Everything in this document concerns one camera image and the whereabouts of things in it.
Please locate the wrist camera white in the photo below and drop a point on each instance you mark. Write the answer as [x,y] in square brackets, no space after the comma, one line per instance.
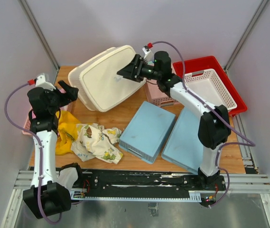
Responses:
[148,55]
[42,80]

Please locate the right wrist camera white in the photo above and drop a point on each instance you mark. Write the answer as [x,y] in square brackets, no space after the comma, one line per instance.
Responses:
[148,55]

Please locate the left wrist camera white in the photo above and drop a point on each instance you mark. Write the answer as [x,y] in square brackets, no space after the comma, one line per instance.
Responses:
[42,80]

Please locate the printed white baby cloth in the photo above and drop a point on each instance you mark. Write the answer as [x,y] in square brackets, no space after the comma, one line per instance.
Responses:
[95,141]

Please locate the white perforated basket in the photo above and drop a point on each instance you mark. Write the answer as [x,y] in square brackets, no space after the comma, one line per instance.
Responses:
[210,87]

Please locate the pink perforated basket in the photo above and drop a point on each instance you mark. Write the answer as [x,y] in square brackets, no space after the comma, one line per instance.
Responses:
[155,96]

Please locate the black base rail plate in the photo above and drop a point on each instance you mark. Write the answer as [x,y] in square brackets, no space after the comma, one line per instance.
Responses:
[143,181]

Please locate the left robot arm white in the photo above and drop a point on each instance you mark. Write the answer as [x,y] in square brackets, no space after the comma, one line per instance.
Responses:
[49,192]

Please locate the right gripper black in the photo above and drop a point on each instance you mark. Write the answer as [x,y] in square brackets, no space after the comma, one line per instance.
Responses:
[130,72]

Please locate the large cream laundry basket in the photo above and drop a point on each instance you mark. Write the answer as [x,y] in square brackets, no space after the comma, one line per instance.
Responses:
[100,87]

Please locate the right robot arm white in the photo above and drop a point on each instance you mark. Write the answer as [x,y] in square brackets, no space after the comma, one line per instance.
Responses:
[213,129]

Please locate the slotted cable duct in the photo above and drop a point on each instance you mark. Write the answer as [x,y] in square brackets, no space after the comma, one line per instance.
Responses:
[164,196]

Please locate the yellow cloth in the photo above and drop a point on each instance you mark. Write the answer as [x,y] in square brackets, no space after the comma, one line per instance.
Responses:
[67,131]

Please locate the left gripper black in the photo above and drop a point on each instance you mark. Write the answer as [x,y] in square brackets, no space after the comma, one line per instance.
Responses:
[71,94]

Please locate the blue perforated basket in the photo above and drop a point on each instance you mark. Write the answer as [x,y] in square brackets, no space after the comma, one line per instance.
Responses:
[147,132]
[183,147]

